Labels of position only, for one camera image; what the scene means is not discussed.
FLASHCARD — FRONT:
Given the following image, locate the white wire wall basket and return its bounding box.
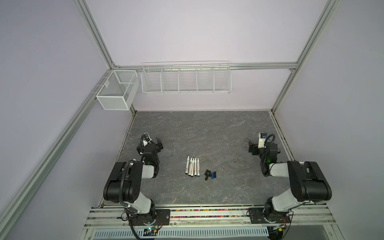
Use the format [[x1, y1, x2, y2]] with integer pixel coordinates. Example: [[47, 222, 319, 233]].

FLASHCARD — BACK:
[[142, 61, 232, 94]]

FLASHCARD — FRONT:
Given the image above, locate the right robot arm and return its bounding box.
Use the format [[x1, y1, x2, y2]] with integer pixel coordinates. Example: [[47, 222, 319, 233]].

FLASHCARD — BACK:
[[249, 141, 332, 217]]

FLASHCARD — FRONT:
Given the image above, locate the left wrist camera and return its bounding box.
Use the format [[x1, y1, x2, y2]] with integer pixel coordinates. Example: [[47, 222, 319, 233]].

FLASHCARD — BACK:
[[141, 133, 152, 147]]

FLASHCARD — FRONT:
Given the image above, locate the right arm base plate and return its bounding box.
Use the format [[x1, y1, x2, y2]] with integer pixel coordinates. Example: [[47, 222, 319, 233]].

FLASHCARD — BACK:
[[246, 207, 291, 224]]

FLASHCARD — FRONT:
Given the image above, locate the white marker pen blue tip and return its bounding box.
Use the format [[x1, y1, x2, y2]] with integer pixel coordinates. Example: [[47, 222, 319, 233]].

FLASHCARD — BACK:
[[196, 158, 200, 177]]

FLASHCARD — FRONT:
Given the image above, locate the white vented cable duct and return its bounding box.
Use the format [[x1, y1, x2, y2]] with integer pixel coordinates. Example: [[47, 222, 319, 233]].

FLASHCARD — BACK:
[[93, 226, 270, 240]]

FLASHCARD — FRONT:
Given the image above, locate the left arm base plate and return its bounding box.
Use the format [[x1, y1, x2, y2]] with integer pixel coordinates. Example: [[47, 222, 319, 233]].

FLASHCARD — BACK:
[[129, 209, 171, 226]]

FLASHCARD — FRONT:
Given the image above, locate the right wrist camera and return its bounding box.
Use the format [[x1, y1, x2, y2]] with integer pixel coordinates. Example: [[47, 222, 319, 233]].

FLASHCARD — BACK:
[[258, 133, 268, 149]]

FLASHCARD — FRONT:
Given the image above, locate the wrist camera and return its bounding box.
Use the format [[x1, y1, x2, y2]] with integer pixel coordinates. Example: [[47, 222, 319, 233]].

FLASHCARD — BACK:
[[258, 133, 268, 149], [141, 133, 152, 147]]

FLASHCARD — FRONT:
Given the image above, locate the white mesh box basket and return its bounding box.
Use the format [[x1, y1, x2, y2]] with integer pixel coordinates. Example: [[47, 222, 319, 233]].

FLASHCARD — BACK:
[[96, 70, 140, 111]]

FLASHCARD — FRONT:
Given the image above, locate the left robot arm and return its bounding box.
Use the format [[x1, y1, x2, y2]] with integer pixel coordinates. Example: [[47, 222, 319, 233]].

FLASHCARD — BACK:
[[103, 138, 164, 218]]

